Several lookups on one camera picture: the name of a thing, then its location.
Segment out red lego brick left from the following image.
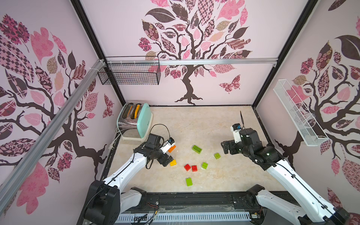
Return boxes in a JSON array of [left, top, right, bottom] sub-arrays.
[[184, 164, 191, 171]]

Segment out aluminium rail left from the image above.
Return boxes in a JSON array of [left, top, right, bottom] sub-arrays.
[[1, 59, 105, 214]]

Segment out white slotted cable duct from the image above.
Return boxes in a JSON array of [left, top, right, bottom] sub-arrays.
[[115, 211, 252, 225]]

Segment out green square lego brick middle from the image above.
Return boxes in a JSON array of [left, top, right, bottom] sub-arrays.
[[201, 162, 209, 170]]

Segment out black wire basket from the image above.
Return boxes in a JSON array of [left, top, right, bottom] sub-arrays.
[[97, 56, 161, 85]]

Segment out white wire shelf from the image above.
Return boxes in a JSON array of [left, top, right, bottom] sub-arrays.
[[273, 79, 330, 146]]

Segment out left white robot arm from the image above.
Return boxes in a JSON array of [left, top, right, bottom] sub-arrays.
[[77, 134, 175, 225]]

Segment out aluminium rail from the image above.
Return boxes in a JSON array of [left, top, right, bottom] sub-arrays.
[[1, 59, 105, 214], [107, 58, 278, 66]]

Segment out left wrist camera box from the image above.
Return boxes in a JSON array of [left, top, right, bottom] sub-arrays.
[[160, 137, 175, 153]]

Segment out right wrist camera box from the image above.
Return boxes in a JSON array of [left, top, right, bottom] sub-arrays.
[[230, 123, 242, 143]]

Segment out aluminium rail back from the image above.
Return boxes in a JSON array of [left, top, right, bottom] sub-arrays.
[[107, 58, 278, 66]]

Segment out long green lego brick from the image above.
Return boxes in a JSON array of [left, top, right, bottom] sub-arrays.
[[192, 145, 202, 154]]

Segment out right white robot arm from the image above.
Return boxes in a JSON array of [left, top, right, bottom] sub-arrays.
[[221, 136, 350, 225]]

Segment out mint green toaster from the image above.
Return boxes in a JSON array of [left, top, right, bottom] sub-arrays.
[[117, 102, 153, 142]]

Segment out orange lego brick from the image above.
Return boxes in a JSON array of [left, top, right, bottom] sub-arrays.
[[167, 145, 176, 153]]

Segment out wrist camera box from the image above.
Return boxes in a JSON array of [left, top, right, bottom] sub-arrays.
[[230, 123, 242, 143], [160, 137, 175, 153]]

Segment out yellow lego brick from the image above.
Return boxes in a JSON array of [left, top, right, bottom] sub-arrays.
[[170, 160, 177, 167]]

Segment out green square lego brick right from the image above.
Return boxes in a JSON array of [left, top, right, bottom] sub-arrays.
[[214, 153, 221, 159]]

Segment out green lego brick front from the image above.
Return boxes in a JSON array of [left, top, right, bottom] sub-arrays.
[[186, 178, 193, 187]]

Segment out green square lego brick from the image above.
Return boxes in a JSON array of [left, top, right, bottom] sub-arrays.
[[214, 153, 221, 159], [201, 162, 209, 170]]

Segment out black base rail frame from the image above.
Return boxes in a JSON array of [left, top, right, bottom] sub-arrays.
[[77, 184, 266, 225]]

